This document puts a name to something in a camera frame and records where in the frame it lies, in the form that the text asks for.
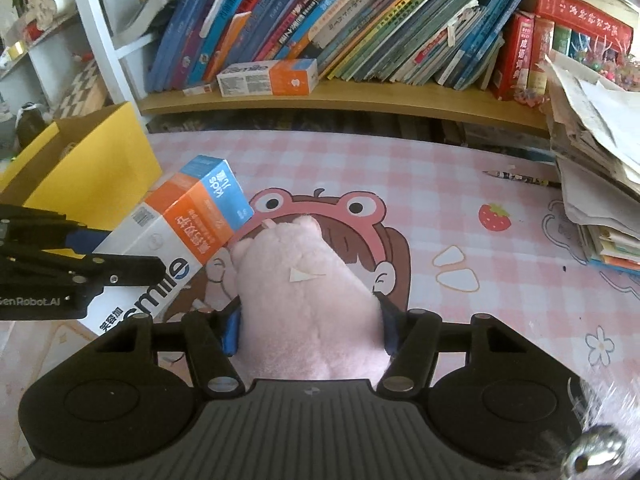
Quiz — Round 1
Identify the wooden shelf board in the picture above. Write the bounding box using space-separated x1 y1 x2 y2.
137 77 551 136

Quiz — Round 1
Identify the silver metal bell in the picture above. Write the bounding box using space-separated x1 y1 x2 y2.
567 425 626 476

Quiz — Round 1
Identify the large red hardcover book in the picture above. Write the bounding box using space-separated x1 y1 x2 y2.
535 0 636 46

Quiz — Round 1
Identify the white shelf unit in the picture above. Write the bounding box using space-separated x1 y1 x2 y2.
0 0 151 131

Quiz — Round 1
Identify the pink cartoon printed table mat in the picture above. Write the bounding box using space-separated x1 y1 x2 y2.
0 127 640 480

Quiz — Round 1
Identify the stack of papers and books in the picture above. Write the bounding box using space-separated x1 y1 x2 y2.
545 50 640 273

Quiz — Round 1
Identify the row of leaning books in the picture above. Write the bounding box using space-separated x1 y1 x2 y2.
147 0 526 93

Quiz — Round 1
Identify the white orange blue toothpaste box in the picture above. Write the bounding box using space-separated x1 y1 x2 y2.
75 155 256 338

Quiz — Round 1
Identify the red thick dictionary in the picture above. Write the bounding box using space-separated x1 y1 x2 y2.
525 17 557 106
492 10 536 101

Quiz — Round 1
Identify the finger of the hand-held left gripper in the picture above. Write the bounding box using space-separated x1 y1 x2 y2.
0 204 108 256
50 254 169 288

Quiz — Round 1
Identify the patterned pencil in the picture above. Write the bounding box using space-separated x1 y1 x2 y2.
482 169 563 188

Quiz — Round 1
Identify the colourful bead bag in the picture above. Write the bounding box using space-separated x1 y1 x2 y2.
565 35 640 91

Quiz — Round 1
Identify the pink furry cloth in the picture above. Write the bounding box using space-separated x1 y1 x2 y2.
565 370 640 480

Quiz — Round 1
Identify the pink plush toy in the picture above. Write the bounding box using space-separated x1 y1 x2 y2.
231 214 393 381

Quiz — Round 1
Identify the checkered game board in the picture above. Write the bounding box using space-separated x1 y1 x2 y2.
50 57 108 121

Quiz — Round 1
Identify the yellow cardboard box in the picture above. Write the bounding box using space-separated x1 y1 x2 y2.
0 101 163 231

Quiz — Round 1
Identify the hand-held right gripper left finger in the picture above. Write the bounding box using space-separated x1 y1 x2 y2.
95 310 246 395

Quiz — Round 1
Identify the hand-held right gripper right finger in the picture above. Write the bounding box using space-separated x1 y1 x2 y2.
375 297 538 395

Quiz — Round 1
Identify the dark round jar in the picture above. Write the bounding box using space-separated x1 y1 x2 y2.
15 102 47 153

